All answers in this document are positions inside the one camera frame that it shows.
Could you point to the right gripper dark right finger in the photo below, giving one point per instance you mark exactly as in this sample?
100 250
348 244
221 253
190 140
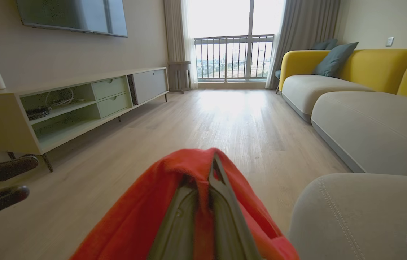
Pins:
228 224

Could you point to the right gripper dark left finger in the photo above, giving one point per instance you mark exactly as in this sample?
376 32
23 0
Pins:
178 224

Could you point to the plain red garment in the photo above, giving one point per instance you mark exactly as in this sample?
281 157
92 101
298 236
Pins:
135 216

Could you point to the grey backless sofa seat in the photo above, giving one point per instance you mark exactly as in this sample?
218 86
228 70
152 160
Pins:
351 216

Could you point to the grey sofa seat yellow back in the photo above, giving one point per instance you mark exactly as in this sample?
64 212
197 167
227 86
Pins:
304 90
369 126

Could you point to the long pale green tv cabinet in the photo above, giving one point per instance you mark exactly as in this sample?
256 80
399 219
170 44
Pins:
5 119

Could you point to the black device on shelf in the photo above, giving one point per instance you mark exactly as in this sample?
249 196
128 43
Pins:
37 113

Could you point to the small beige slatted stand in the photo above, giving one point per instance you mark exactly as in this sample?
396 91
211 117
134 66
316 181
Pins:
180 76

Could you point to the balcony window with railing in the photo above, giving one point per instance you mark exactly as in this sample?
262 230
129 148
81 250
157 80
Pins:
234 57

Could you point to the sheer white curtain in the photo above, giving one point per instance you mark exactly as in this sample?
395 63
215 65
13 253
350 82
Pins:
180 36

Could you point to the large blue-grey cushion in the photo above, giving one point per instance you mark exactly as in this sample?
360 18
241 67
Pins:
333 61

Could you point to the grey drape curtain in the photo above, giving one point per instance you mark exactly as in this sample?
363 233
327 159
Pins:
297 36

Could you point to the small blue-grey cushion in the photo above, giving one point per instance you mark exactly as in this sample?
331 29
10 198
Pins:
324 45

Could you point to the wall-mounted flat television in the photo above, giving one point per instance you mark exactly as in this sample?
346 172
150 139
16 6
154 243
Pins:
73 14

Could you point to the white wall switch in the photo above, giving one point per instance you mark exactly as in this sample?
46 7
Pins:
389 41

